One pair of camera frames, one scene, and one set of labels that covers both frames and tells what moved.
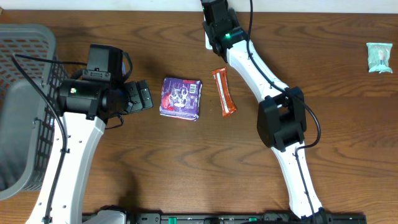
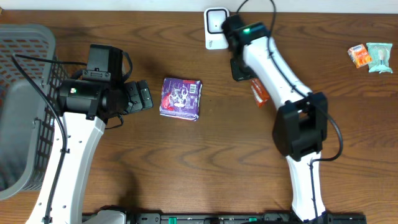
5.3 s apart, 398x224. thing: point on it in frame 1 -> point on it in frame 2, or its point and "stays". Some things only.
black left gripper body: x=131 y=98 stays
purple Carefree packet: x=181 y=98 stays
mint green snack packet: x=380 y=57 stays
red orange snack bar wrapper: x=227 y=104 -> x=260 y=93
